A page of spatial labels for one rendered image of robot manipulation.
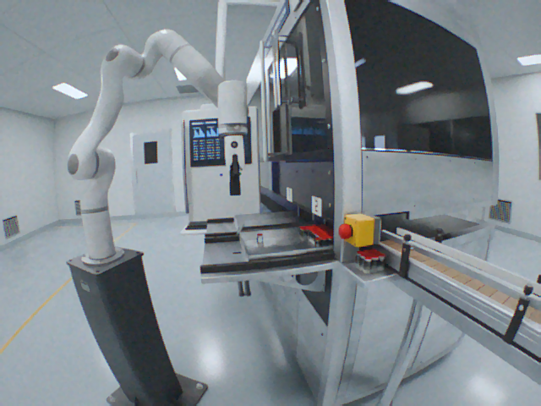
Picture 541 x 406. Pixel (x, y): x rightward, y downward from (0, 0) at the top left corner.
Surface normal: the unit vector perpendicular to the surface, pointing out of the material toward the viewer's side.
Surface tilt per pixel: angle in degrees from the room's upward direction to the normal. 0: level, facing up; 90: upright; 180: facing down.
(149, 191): 90
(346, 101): 90
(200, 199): 90
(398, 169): 90
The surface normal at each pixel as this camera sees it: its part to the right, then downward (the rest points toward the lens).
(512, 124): -0.98, 0.07
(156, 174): 0.21, 0.14
